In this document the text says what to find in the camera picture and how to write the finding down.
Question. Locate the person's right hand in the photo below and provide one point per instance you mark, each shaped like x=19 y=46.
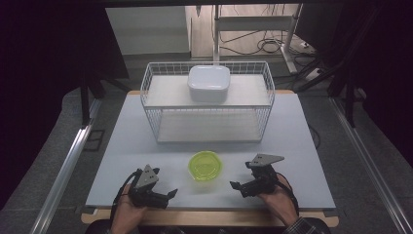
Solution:
x=279 y=203

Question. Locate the white cabinet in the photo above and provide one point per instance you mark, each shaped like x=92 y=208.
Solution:
x=147 y=31

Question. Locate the person's left hand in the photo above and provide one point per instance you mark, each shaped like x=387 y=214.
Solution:
x=128 y=213

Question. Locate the aluminium rail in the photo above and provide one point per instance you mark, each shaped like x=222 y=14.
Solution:
x=61 y=182
x=370 y=162

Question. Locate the white metal desk frame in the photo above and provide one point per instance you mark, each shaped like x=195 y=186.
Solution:
x=253 y=23

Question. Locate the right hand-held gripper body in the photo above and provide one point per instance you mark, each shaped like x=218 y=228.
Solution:
x=263 y=177

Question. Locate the white square lidded container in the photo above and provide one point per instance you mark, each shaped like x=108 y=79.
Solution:
x=208 y=83

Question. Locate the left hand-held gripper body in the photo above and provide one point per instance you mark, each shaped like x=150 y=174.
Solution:
x=146 y=191

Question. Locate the white power strip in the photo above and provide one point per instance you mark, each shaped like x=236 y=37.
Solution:
x=313 y=74

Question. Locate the black metal stand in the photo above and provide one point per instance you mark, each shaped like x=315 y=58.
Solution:
x=86 y=97
x=349 y=97

